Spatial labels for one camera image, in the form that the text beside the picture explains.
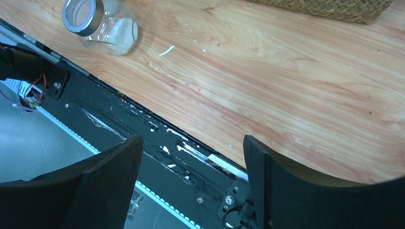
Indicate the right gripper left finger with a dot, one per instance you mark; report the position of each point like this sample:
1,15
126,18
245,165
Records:
94,193

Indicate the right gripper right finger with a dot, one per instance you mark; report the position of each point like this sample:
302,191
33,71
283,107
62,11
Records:
289,195

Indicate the open glass jar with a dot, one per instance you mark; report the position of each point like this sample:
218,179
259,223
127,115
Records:
107,26

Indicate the woven divided basket tray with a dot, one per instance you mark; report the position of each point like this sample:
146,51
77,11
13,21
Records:
353,11

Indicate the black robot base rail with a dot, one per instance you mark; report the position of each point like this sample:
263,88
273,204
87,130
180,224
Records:
181,183

